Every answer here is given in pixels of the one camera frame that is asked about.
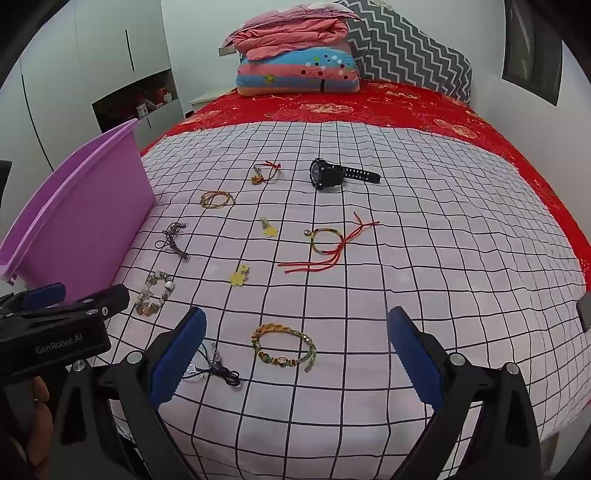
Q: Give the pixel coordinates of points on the folded pink quilt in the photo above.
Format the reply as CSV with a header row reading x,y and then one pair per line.
x,y
286,27

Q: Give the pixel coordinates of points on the person's left hand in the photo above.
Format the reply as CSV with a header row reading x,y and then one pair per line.
x,y
41,415

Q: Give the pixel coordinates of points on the white wardrobe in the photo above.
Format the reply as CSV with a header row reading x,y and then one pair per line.
x,y
92,46

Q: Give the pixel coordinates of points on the yellow flower charm with clasp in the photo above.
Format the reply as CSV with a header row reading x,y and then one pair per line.
x,y
269,232

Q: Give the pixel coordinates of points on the wall socket plate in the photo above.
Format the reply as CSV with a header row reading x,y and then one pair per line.
x,y
225,47

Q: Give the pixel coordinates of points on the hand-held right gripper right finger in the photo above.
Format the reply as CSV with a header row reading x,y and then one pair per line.
x,y
415,364

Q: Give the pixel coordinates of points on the purple plastic basin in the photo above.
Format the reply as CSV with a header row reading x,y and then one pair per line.
x,y
78,207

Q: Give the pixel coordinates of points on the red box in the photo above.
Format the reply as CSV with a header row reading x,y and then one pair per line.
x,y
164,95

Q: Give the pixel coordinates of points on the white nightstand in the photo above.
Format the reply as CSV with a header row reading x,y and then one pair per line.
x,y
207,98

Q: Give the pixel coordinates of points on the red floral bedsheet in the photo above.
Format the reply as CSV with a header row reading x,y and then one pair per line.
x,y
369,106

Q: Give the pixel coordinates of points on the grey zigzag pillow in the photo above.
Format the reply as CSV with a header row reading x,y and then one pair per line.
x,y
415,50

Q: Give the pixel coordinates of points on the dark window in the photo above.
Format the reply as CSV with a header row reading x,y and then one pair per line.
x,y
531,50

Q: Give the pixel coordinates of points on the black digital wristwatch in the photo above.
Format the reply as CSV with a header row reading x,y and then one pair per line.
x,y
323,173

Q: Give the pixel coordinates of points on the colourful striped pillow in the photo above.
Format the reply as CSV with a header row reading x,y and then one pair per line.
x,y
286,74

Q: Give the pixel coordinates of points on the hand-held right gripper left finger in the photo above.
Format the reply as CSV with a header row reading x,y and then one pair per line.
x,y
178,364

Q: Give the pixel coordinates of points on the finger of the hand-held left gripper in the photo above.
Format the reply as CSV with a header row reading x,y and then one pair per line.
x,y
46,293
108,299

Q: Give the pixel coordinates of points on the dark grey object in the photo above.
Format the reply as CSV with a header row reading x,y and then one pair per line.
x,y
584,314

